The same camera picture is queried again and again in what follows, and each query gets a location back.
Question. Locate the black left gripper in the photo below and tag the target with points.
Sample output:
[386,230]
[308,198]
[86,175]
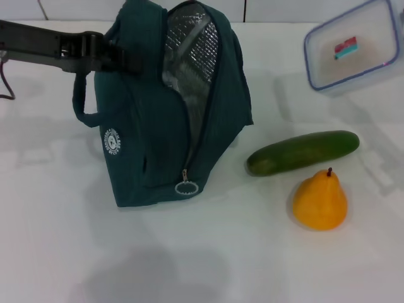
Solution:
[38,44]

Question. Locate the dark teal insulated lunch bag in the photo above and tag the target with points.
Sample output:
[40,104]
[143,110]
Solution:
[142,126]

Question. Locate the green cucumber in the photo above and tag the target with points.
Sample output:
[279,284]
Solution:
[303,153]

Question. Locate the clear plastic food container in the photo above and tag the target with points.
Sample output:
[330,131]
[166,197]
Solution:
[353,50]

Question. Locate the yellow pear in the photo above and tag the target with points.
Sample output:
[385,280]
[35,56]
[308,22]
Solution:
[318,202]

